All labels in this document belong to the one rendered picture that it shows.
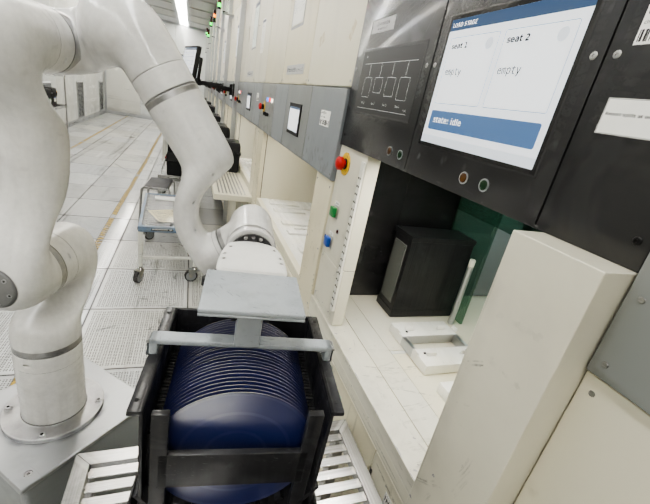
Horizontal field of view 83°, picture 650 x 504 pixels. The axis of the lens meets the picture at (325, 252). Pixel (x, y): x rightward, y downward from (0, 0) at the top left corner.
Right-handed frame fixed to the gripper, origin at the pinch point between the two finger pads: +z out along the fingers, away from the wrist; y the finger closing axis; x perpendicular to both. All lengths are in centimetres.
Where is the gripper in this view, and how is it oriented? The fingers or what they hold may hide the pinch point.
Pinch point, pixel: (251, 303)
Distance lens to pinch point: 48.2
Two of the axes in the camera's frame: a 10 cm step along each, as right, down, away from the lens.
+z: 1.8, 4.0, -9.0
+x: 1.9, -9.1, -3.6
